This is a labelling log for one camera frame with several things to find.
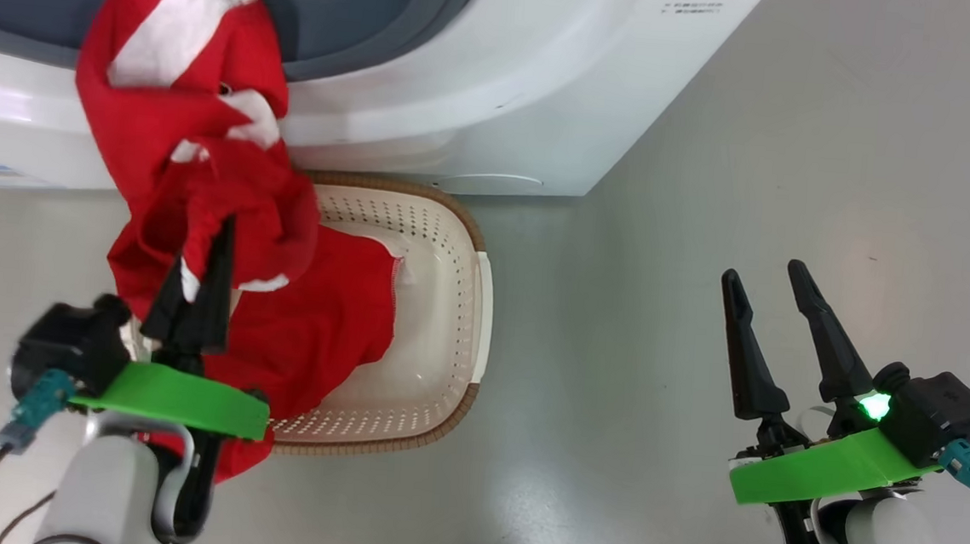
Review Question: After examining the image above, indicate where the grey rubber door gasket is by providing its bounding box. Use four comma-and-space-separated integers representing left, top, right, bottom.
0, 0, 488, 98

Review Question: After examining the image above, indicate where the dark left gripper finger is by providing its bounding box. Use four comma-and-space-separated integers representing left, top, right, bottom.
138, 250, 198, 351
181, 213, 239, 358

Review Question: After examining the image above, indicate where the round filter access cover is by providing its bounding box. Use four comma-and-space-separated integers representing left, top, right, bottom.
435, 169, 543, 202

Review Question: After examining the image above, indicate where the red and white garment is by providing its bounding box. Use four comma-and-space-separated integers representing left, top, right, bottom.
48, 0, 424, 496

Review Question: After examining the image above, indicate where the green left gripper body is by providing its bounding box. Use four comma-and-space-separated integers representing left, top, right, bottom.
67, 337, 275, 444

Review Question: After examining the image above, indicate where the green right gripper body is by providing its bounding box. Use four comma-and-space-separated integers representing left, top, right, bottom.
726, 392, 950, 520

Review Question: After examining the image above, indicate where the cream perforated laundry basket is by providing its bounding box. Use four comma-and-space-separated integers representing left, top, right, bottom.
263, 169, 503, 467

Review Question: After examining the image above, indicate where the teal left cable connector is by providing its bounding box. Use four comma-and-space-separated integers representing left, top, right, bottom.
0, 364, 79, 457

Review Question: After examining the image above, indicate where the white front-load washing machine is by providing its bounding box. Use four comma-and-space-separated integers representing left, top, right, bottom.
0, 0, 774, 241

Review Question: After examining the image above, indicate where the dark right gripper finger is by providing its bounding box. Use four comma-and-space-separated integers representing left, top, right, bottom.
711, 268, 800, 424
777, 259, 883, 413

